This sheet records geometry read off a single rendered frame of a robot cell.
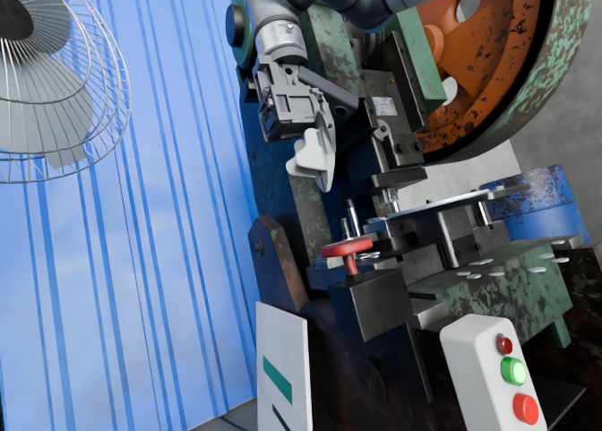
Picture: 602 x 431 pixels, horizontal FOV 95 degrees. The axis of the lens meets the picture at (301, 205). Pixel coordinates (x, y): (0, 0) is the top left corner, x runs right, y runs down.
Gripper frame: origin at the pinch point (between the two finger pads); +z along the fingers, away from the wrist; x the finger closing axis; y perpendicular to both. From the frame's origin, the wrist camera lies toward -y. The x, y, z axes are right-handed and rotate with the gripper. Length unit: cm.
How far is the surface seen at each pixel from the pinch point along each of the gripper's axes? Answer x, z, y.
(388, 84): -15.3, -27.8, -36.4
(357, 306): 3.0, 17.3, 2.6
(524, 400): 12.9, 30.0, -8.7
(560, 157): -107, -14, -361
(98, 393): -134, 51, 64
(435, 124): -28, -22, -69
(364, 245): 3.4, 10.0, -0.7
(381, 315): 2.9, 19.5, -0.6
